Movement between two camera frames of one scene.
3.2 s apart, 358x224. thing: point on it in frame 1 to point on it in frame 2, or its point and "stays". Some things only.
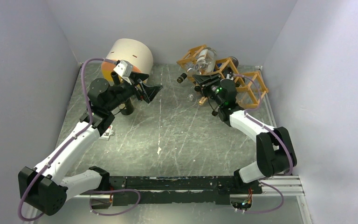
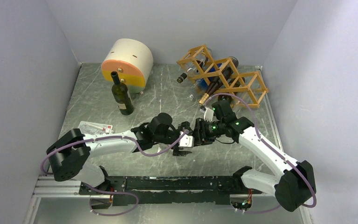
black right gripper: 204,80 to 201,136
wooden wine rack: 202,60 stays
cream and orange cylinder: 134,52 stays
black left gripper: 148,92 to 184,125
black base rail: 137,190 stays
